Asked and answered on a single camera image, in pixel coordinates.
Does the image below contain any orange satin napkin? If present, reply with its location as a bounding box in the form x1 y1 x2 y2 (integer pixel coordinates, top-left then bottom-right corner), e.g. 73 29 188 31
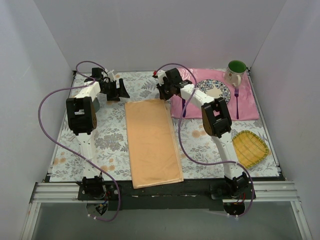
124 99 184 189

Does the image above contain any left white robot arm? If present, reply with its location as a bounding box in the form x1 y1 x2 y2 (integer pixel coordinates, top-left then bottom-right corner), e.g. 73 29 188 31
66 67 130 200

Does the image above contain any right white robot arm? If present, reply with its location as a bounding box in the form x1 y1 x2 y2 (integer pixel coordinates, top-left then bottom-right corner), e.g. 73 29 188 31
152 68 251 199

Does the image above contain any grey mug white inside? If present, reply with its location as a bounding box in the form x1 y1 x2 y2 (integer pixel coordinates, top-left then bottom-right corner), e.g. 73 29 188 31
92 97 100 113

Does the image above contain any floral mug green inside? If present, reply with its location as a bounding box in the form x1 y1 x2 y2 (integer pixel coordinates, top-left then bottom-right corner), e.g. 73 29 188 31
223 60 247 88

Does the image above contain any purple knife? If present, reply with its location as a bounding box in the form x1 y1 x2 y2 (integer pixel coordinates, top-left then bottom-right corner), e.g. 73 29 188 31
182 99 186 118

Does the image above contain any blue floral plate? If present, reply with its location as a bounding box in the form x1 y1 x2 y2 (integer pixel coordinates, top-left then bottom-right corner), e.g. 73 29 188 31
197 79 231 104

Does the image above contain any purple fork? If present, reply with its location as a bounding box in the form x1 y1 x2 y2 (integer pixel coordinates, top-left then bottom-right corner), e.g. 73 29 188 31
234 87 239 120

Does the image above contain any pink floral placemat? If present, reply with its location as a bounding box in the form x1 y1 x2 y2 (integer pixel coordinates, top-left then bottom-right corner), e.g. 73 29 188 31
170 68 260 121

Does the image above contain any yellow bamboo mat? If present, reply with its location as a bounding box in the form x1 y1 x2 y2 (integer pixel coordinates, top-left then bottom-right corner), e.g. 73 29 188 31
232 130 269 169

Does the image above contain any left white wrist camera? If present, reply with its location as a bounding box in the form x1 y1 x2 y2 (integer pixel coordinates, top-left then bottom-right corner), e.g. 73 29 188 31
107 69 119 82

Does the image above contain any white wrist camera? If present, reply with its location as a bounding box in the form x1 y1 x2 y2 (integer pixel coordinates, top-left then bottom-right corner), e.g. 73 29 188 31
107 69 119 82
152 70 167 85

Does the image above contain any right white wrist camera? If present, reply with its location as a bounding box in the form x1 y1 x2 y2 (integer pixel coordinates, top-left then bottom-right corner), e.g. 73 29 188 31
152 70 167 85

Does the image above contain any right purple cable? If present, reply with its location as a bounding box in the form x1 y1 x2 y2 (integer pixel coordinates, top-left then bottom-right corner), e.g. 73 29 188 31
152 62 257 219

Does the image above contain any purple cable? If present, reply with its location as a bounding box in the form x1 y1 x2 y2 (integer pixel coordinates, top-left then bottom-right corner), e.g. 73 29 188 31
152 62 257 219
38 60 124 223

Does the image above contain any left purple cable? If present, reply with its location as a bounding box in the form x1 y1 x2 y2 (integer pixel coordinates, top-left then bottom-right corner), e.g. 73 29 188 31
38 60 124 223

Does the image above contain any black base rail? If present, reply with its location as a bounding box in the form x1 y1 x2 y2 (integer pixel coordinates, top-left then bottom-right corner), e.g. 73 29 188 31
77 178 256 211

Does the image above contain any aluminium frame rail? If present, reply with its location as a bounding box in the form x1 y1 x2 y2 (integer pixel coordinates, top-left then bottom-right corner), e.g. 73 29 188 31
30 181 300 203

